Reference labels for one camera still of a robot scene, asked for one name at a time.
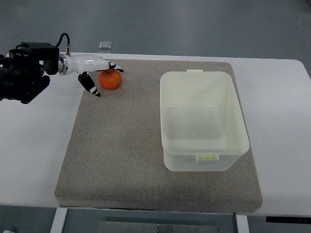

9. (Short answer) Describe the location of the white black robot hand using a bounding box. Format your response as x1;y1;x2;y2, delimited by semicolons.
58;54;123;97

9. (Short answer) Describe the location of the orange fruit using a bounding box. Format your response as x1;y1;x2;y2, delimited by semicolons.
98;69;122;90

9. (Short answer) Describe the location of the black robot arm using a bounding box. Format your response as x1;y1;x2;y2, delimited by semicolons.
0;42;59;104

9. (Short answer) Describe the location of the white plastic box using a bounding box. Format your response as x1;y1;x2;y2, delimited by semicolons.
160;70;250;172

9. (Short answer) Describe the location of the small clear plastic object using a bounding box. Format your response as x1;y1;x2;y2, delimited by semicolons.
99;41;112;50

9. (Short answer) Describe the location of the grey fabric mat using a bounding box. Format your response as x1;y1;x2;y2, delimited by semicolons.
55;60;262;213

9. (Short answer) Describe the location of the white left table leg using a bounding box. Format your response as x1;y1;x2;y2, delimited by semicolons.
50;207;68;233

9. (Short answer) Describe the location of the white table leg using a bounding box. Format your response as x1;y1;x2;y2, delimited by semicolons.
50;207;68;233
236;215;250;233

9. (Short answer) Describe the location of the white right table leg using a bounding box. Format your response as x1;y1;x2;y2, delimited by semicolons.
236;215;250;233

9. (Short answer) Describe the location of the black table control panel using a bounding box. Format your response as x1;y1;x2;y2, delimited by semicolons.
266;216;311;224

